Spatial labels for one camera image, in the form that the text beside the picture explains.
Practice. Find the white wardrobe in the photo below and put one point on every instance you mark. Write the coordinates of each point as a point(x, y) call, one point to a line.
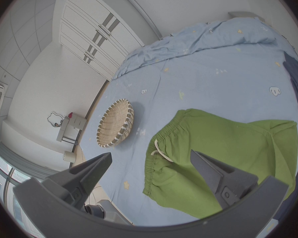
point(89, 28)

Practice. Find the pale blue quilt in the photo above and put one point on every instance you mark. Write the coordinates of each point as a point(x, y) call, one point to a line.
point(188, 41)

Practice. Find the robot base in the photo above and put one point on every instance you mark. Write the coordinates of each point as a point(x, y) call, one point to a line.
point(111, 213)

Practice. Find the grey curtain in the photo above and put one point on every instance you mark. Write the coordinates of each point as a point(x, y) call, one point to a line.
point(27, 160)

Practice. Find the green shorts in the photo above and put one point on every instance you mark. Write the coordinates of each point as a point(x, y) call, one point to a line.
point(228, 142)

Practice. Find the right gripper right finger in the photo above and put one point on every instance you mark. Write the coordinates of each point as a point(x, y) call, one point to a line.
point(221, 180)

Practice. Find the round woven basket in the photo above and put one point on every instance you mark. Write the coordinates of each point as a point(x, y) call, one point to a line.
point(114, 125)

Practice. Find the window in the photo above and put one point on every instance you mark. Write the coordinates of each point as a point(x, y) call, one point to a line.
point(5, 177)

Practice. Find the dark blue printed T-shirt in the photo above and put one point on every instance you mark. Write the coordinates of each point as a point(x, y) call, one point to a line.
point(296, 73)

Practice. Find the white trash bin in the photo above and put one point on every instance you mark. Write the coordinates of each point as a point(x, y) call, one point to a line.
point(69, 156)

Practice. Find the white small table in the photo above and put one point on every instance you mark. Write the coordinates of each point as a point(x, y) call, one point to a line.
point(74, 123)

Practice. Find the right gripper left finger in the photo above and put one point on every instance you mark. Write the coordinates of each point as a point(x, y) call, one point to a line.
point(89, 175)

